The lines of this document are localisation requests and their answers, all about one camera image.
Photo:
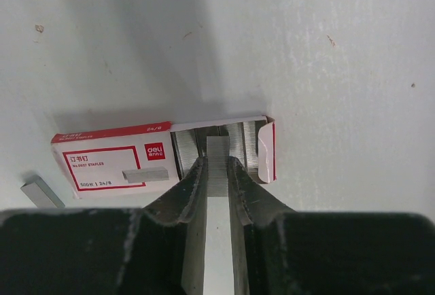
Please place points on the long grey staple strip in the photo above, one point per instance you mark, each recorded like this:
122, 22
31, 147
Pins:
217, 155

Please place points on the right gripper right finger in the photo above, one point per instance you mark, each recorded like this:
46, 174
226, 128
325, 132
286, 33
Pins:
276, 250

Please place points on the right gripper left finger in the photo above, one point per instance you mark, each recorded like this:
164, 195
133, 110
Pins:
157, 249

